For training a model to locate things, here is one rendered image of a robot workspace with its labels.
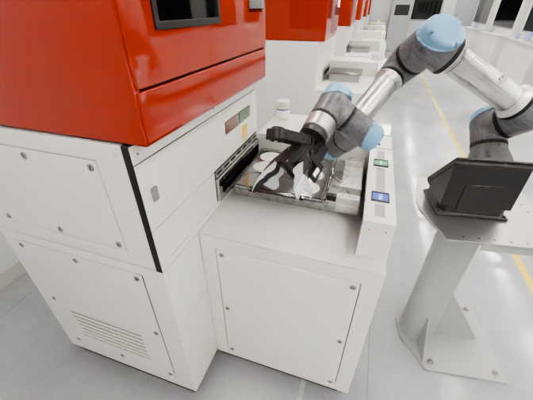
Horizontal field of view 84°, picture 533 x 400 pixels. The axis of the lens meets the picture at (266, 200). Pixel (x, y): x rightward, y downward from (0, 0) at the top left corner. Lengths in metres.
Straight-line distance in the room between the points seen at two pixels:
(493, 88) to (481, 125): 0.20
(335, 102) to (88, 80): 0.55
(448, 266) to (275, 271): 0.78
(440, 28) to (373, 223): 0.58
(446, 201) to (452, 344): 0.92
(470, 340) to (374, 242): 1.17
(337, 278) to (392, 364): 0.86
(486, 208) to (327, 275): 0.65
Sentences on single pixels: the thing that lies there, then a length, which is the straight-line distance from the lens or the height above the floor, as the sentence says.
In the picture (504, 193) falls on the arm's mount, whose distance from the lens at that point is 1.33.
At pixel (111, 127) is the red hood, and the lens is 0.74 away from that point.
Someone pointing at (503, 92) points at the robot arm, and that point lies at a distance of 1.21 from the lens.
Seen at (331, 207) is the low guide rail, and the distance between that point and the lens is 1.15.
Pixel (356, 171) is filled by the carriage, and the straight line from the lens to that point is 1.34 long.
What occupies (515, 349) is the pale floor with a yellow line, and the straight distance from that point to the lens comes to 2.13.
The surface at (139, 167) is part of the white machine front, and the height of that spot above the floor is 1.16.
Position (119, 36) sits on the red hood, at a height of 1.44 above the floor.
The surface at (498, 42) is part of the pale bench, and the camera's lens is 9.58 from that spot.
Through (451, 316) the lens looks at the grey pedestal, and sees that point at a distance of 1.86.
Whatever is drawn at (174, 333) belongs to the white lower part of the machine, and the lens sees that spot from 1.21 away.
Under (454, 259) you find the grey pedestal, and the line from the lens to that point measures 1.46.
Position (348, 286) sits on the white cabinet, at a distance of 1.01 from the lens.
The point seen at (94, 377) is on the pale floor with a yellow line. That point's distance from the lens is 1.84.
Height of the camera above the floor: 1.48
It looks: 33 degrees down
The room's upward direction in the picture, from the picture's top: straight up
